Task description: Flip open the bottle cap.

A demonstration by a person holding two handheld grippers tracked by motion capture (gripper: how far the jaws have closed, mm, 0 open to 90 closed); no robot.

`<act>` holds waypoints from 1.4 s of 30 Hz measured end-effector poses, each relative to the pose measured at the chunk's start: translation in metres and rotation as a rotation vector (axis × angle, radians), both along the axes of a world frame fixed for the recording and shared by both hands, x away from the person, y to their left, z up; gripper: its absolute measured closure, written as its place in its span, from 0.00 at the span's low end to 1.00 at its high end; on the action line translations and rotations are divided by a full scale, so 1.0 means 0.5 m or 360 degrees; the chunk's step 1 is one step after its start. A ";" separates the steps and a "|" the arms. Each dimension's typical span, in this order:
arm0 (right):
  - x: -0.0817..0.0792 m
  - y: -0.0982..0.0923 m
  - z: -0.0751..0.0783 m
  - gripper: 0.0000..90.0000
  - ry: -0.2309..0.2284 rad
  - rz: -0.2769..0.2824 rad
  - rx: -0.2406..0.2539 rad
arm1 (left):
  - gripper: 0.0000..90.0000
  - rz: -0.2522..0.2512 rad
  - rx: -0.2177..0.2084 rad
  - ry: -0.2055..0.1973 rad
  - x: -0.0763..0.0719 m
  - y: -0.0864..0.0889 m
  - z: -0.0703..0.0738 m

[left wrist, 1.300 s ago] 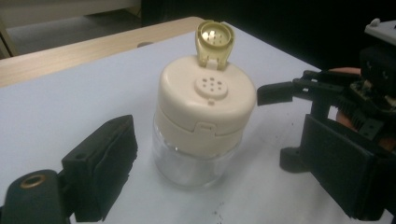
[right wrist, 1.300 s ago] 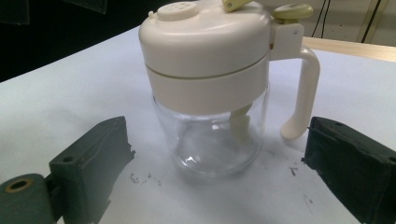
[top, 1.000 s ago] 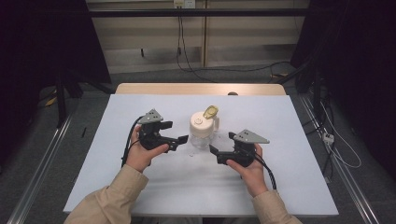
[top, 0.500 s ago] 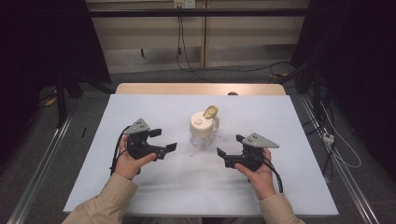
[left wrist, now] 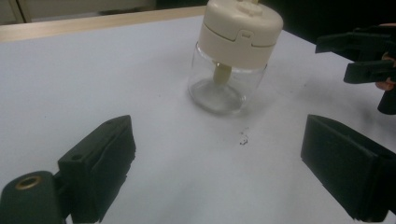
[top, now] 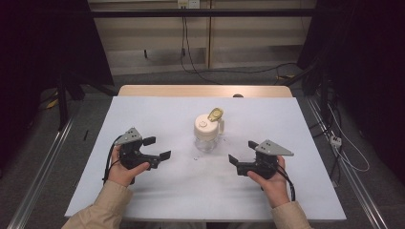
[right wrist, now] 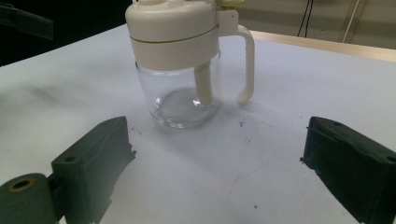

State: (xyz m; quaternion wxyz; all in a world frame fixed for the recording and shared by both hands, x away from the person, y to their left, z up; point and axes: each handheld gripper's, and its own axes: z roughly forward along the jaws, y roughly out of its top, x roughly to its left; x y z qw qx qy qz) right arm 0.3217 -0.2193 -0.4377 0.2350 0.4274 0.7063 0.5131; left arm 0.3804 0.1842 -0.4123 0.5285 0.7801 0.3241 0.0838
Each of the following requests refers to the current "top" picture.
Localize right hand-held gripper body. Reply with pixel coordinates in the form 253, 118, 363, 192
253, 138, 295, 180

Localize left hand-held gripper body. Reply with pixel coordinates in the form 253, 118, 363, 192
114, 127, 151, 171

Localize glass jar with cream lid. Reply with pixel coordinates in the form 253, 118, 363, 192
193, 107, 225, 153

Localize person's left hand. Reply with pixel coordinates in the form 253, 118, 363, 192
107, 145, 151, 188

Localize person's right hand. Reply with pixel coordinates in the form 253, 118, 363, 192
246, 155, 291, 210

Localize white table cover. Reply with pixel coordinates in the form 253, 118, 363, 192
64, 95, 347, 222

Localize wooden table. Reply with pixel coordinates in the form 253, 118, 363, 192
117, 84, 293, 98

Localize white power strip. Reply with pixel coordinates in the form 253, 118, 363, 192
329, 135, 344, 149

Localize black metal stand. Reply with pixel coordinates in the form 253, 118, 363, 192
56, 72, 85, 132

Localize black horizontal bar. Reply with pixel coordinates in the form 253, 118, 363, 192
90, 8, 320, 19

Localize dark curtain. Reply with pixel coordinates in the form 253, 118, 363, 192
0, 0, 115, 166
297, 0, 405, 175

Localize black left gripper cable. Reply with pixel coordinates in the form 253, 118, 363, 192
101, 135, 124, 186

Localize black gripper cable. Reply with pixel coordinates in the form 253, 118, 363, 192
274, 165, 297, 202
101, 135, 124, 186

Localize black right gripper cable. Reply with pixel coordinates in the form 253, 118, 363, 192
274, 165, 297, 202

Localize aluminium floor rail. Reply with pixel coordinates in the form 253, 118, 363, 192
306, 95, 389, 229
7, 116, 76, 229

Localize white floor cable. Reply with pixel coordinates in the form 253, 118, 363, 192
327, 104, 371, 174

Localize black hanging wall cable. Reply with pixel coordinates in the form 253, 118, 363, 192
180, 7, 299, 86

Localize white wall socket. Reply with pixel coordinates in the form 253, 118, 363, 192
177, 0, 202, 10

